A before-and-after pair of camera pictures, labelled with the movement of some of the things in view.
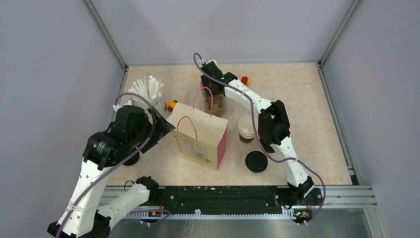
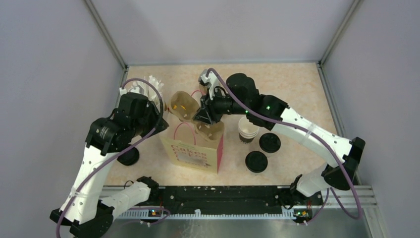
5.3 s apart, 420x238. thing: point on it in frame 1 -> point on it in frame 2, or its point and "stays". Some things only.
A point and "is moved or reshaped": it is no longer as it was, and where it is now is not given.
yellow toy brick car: (172, 105) -> (175, 107)
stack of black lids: (132, 160) stays
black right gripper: (207, 91) -> (207, 113)
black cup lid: (256, 161) stays
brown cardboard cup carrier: (215, 105) is moved or reshaped
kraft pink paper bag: (198, 137) is moved or reshaped
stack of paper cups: (246, 130) stays
